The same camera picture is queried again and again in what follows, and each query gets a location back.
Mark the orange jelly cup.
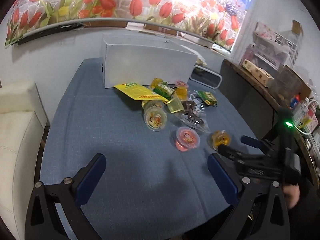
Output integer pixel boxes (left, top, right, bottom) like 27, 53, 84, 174
209, 130, 232, 150
175, 86, 188, 100

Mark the person's right hand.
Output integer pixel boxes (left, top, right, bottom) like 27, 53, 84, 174
282, 184, 300, 209

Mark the wooden side shelf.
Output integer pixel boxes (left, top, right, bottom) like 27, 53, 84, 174
223, 58, 320, 188

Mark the clear dark snack packet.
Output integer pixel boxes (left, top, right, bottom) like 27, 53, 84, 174
175, 92, 211, 133

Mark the yellow square jelly cup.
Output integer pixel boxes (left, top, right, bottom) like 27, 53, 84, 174
166, 96, 184, 113

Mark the beige patterned box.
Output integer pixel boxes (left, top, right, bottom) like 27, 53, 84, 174
241, 60, 274, 88

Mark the white framed tray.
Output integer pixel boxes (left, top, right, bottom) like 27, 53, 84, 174
190, 66, 223, 89

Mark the pink lid jelly cup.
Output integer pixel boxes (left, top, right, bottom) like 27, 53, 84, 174
175, 80, 189, 89

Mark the clear yellow-lid jelly cup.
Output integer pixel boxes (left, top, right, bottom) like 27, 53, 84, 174
144, 106, 167, 132

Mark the green striped snack packet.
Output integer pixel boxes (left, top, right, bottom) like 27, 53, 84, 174
153, 82, 175, 100

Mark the yellow jelly cup behind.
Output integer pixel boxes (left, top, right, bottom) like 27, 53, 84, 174
150, 77, 163, 89

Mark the yellow snack bag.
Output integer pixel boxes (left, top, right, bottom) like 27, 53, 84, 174
114, 83, 168, 101

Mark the cream sofa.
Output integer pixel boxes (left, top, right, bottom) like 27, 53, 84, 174
1, 81, 47, 239

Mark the white cardboard box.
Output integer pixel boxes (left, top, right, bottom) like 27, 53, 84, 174
102, 34, 197, 88

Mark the white wire rack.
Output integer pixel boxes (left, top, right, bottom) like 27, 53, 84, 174
240, 22, 297, 73

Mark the tulip wall poster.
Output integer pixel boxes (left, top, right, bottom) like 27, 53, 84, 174
5, 0, 251, 50

